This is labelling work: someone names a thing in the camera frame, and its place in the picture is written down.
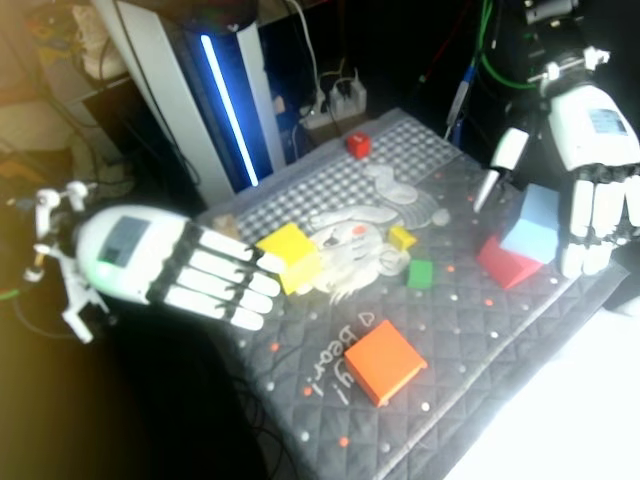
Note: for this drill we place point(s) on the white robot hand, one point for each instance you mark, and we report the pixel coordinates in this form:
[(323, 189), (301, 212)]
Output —
[(145, 255), (585, 130)]

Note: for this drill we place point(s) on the large light blue block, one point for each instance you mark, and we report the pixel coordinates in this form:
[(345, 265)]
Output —
[(532, 225)]

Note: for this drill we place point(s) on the large yellow block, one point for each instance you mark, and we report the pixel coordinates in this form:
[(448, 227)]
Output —
[(295, 250)]

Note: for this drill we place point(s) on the large red block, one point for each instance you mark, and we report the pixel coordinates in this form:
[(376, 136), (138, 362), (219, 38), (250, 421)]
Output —
[(505, 267)]

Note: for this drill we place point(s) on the small yellow cube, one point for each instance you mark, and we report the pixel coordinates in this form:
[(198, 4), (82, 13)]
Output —
[(401, 237)]

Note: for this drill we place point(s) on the small green cube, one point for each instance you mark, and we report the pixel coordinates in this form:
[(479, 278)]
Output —
[(420, 274)]

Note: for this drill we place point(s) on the small red cube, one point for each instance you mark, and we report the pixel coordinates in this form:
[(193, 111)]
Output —
[(359, 145)]

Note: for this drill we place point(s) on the large orange block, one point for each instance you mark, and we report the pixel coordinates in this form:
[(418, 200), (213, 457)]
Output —
[(385, 360)]

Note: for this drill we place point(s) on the white tower with blue light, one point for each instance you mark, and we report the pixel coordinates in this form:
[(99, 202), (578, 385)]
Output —
[(180, 90)]

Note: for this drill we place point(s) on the white power strip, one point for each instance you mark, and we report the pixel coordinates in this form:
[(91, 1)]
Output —
[(340, 102)]

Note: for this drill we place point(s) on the grey quilt with bear print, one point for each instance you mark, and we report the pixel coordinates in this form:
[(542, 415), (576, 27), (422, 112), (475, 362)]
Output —
[(450, 340)]

